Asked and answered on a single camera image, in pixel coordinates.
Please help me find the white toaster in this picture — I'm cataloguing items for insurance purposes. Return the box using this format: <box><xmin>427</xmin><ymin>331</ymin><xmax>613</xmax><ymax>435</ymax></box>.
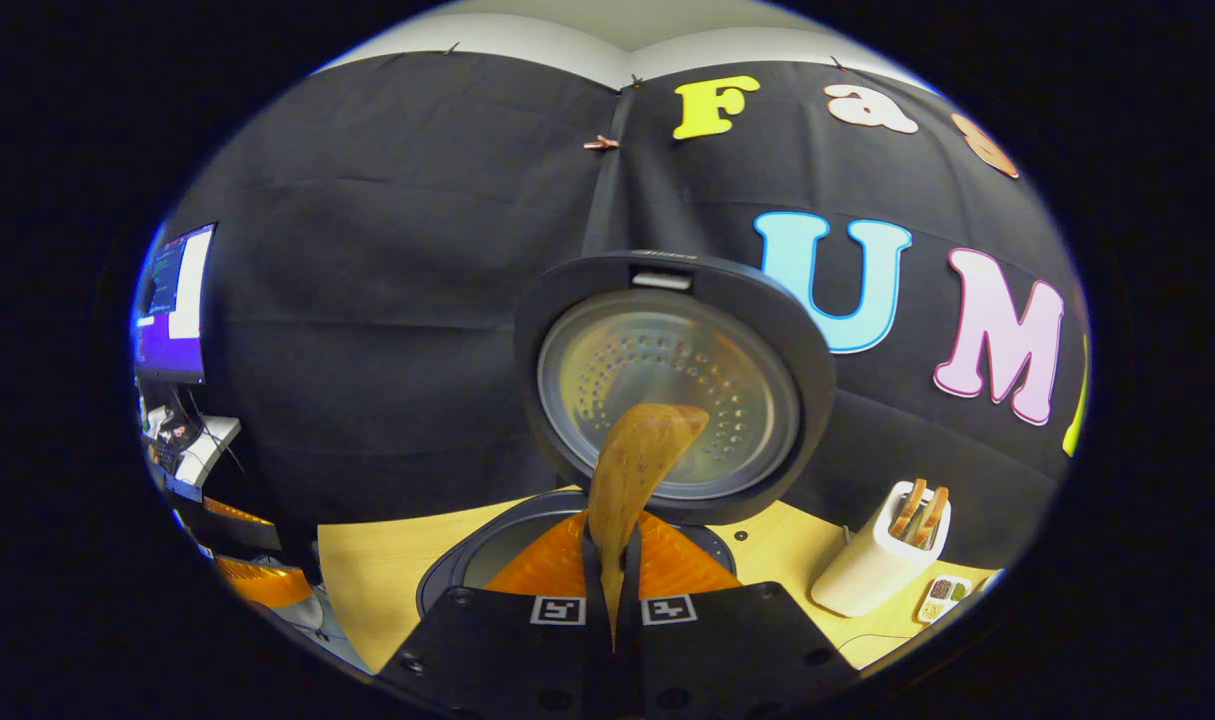
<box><xmin>810</xmin><ymin>480</ymin><xmax>953</xmax><ymax>618</ymax></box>

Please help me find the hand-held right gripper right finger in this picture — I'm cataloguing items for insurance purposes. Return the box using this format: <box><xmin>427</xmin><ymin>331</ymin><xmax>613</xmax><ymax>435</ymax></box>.
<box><xmin>615</xmin><ymin>510</ymin><xmax>863</xmax><ymax>720</ymax></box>

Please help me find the white divided dish of beans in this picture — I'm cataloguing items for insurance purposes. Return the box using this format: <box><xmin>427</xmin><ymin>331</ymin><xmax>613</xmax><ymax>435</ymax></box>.
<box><xmin>915</xmin><ymin>575</ymin><xmax>974</xmax><ymax>626</ymax></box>

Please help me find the wooden spoon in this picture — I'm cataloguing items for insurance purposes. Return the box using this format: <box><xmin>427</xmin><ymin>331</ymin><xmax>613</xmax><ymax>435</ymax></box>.
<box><xmin>587</xmin><ymin>403</ymin><xmax>711</xmax><ymax>651</ymax></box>

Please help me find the black and silver rice cooker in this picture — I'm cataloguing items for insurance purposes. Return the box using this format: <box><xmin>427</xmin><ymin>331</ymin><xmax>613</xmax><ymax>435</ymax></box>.
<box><xmin>417</xmin><ymin>250</ymin><xmax>838</xmax><ymax>621</ymax></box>

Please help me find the black backdrop cloth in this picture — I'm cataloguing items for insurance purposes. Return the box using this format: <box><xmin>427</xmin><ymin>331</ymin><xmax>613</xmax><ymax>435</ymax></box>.
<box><xmin>157</xmin><ymin>50</ymin><xmax>1090</xmax><ymax>571</ymax></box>

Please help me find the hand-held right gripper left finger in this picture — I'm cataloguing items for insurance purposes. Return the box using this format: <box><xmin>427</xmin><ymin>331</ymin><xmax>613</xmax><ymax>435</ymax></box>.
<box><xmin>372</xmin><ymin>510</ymin><xmax>616</xmax><ymax>720</ymax></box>

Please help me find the toasted bread slice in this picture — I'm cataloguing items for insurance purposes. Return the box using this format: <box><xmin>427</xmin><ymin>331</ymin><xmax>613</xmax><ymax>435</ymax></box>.
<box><xmin>889</xmin><ymin>478</ymin><xmax>928</xmax><ymax>542</ymax></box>
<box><xmin>912</xmin><ymin>486</ymin><xmax>950</xmax><ymax>549</ymax></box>

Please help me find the computer monitor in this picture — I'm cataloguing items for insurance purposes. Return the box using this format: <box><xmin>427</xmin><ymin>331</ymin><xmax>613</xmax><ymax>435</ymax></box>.
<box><xmin>131</xmin><ymin>222</ymin><xmax>217</xmax><ymax>386</ymax></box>

